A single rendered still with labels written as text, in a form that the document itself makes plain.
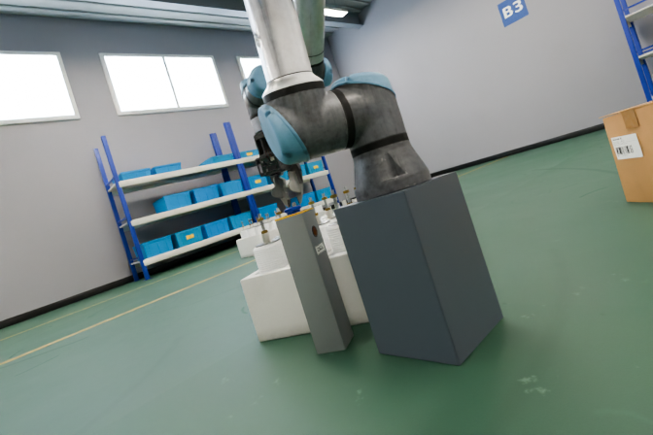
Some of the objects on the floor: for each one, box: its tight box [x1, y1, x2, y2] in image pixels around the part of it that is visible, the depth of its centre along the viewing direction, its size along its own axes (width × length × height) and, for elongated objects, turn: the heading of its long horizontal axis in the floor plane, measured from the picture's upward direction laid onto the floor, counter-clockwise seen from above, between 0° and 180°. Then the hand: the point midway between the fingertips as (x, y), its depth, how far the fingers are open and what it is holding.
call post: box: [276, 209, 354, 354], centre depth 85 cm, size 7×7×31 cm
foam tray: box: [240, 249, 369, 342], centre depth 115 cm, size 39×39×18 cm
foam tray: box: [236, 228, 279, 258], centre depth 361 cm, size 39×39×18 cm
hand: (294, 200), depth 105 cm, fingers open, 3 cm apart
